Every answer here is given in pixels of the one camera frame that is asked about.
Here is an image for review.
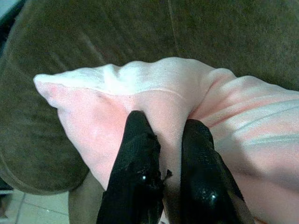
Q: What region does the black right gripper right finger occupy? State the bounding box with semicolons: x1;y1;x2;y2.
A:
180;119;255;224

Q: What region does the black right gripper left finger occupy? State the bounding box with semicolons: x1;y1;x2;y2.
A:
96;110;165;224

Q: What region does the pink pillow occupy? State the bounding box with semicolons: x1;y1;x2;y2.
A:
33;56;299;224

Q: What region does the brown fabric sofa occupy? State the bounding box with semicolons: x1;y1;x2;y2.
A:
0;0;299;224

